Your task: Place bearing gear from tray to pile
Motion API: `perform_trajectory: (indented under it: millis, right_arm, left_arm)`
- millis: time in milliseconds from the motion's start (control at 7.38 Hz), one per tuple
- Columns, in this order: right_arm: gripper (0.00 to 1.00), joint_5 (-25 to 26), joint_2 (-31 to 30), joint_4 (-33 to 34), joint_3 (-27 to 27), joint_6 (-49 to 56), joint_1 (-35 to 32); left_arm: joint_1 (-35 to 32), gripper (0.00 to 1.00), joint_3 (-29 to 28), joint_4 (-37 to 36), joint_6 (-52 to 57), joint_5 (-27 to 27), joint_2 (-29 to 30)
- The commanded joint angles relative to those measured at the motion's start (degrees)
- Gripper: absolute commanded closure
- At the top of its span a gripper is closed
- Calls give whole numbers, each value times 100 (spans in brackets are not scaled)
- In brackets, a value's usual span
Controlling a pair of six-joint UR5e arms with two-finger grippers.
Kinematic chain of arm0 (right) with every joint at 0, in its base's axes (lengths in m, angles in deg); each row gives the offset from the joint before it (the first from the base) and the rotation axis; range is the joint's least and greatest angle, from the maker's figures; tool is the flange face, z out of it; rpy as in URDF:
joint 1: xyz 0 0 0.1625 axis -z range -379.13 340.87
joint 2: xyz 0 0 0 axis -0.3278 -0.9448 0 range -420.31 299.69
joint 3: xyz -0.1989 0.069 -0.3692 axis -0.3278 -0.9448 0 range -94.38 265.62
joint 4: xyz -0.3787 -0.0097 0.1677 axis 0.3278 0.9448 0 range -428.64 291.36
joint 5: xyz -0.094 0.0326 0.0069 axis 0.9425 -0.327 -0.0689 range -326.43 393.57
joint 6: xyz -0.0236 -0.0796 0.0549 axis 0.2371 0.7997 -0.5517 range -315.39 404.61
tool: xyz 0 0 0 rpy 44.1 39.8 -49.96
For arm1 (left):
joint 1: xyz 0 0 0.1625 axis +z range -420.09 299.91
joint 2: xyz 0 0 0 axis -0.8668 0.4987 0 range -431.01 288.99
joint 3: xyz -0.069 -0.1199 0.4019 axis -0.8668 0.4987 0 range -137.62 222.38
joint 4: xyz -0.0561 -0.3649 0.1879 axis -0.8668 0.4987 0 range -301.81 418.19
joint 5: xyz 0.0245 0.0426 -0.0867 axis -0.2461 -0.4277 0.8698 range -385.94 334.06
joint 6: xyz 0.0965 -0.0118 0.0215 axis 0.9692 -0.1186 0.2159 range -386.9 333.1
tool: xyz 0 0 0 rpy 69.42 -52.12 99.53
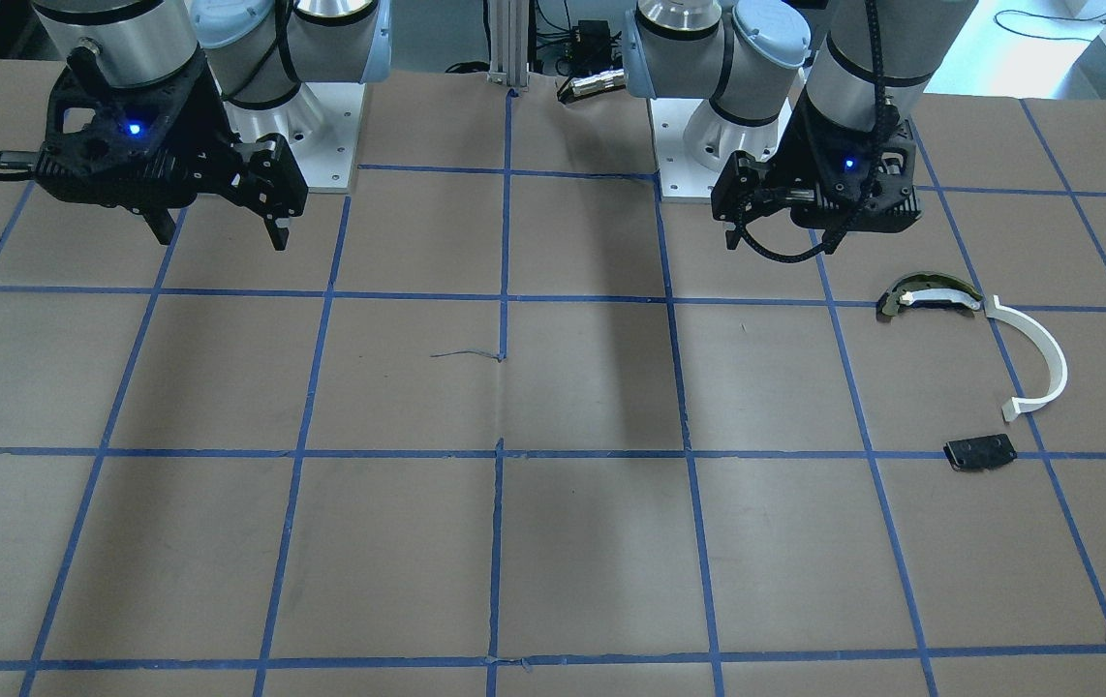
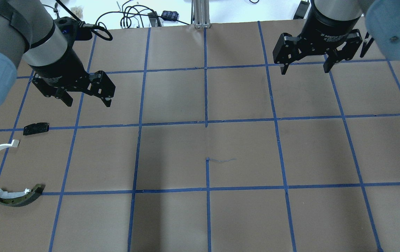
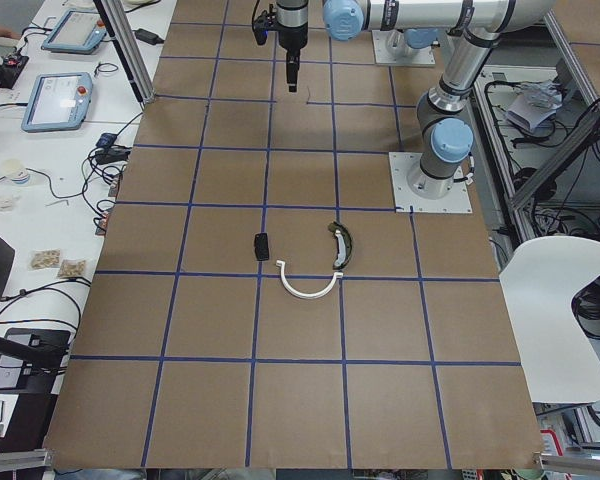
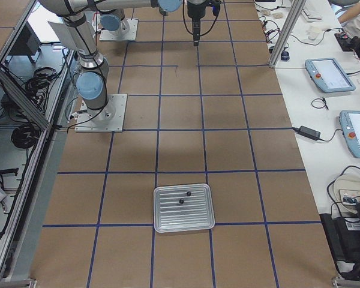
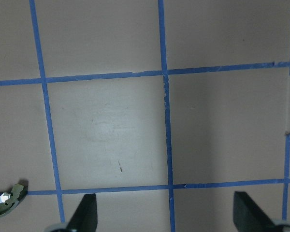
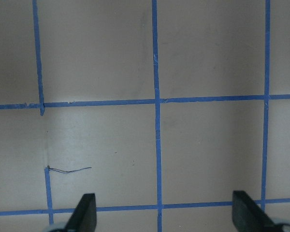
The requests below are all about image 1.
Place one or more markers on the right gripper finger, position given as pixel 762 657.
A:
pixel 279 231
pixel 162 224

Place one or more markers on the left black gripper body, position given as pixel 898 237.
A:
pixel 813 145

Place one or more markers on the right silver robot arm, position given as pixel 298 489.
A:
pixel 259 52

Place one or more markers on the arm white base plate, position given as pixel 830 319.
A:
pixel 322 125
pixel 692 143

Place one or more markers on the olive curved brake shoe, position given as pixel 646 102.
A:
pixel 928 290

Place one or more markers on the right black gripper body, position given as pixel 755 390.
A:
pixel 211 124

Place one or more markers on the white curved plastic arc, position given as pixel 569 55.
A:
pixel 1049 349

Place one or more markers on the aluminium frame post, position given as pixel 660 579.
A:
pixel 509 25

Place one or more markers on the metal connector block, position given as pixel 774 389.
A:
pixel 578 88

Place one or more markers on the small black plastic bracket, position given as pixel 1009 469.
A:
pixel 980 453

